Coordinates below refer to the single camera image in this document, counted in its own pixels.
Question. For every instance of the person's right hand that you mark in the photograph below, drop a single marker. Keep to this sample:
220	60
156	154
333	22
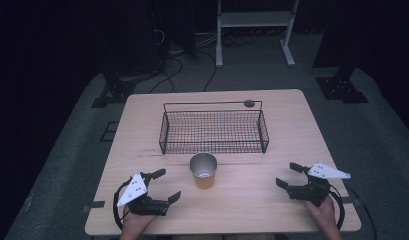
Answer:
324	215

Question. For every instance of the black tape strip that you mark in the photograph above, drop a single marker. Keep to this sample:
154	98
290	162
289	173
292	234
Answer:
353	201
93	205

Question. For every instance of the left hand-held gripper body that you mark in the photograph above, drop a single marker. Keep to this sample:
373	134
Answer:
132	190

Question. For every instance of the black floor tape frame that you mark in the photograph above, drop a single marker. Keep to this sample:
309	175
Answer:
107	140

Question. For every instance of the dark round disc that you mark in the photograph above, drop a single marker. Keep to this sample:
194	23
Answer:
249	103

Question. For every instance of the orange paper cup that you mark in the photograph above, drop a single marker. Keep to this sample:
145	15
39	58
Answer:
204	181

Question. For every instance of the white metal stand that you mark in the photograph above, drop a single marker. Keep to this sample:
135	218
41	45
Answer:
255	19

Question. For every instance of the black stand base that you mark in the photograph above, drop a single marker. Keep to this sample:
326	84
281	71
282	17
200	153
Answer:
339	88
117	90

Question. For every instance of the person's left hand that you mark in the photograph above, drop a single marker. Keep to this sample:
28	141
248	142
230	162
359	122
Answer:
136	222

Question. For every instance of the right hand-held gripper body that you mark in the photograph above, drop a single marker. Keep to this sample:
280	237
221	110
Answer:
313	191

